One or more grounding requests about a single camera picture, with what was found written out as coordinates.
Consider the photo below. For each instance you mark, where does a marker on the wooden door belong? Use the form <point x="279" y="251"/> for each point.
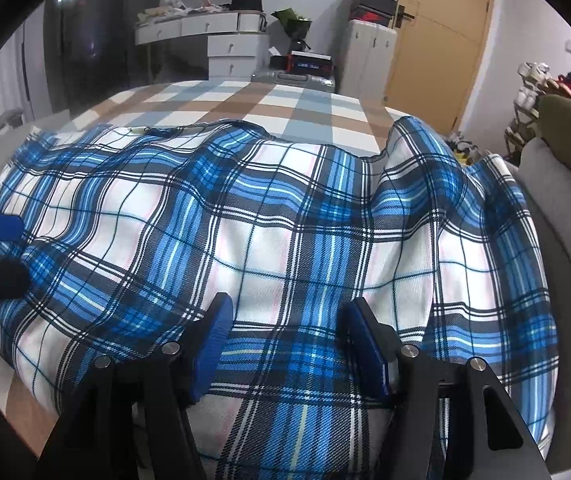
<point x="440" y="35"/>

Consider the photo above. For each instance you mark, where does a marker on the silver suitcase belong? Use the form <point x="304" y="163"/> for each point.
<point x="290" y="79"/>

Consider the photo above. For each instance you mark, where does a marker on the green bouquet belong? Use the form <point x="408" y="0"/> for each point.
<point x="293" y="22"/>

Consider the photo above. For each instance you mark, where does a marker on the white sheer curtain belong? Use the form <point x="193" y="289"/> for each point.
<point x="35" y="70"/>

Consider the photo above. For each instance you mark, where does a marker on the white desk with drawers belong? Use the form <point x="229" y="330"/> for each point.
<point x="225" y="47"/>

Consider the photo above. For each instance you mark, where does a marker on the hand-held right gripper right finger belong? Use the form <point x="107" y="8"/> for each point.
<point x="365" y="355"/>

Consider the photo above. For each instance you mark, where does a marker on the black and red shoebox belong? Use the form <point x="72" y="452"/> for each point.
<point x="370" y="12"/>

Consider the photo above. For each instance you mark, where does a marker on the grey refrigerator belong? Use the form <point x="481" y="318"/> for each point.
<point x="90" y="35"/>

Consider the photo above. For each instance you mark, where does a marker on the black box with red edge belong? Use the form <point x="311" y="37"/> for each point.
<point x="310" y="65"/>

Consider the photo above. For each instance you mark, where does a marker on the blue plaid shirt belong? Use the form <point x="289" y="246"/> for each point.
<point x="265" y="210"/>

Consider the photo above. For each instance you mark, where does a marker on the clutter of small desk items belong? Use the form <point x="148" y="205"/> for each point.
<point x="165" y="10"/>

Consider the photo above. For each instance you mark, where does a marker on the white cabinet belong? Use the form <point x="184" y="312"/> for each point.
<point x="365" y="60"/>

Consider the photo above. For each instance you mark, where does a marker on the pile of shoes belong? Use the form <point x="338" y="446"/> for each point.
<point x="463" y="147"/>

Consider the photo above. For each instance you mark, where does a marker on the checkered tablecloth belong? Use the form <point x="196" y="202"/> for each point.
<point x="245" y="105"/>

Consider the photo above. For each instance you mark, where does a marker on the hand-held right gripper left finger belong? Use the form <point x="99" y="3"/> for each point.
<point x="213" y="350"/>

